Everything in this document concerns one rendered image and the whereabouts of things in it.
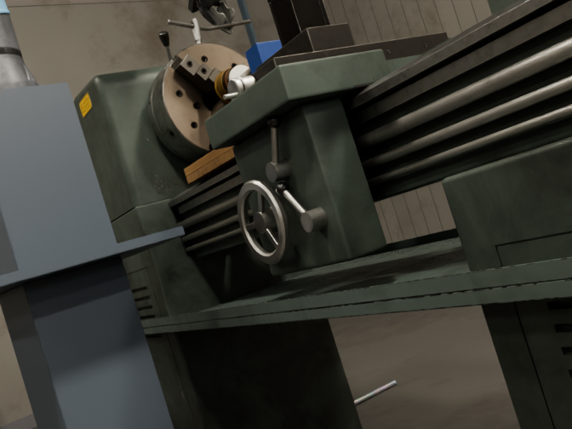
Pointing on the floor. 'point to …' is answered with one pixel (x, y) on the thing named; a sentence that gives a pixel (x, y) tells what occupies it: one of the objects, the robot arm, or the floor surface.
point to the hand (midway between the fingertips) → (228, 31)
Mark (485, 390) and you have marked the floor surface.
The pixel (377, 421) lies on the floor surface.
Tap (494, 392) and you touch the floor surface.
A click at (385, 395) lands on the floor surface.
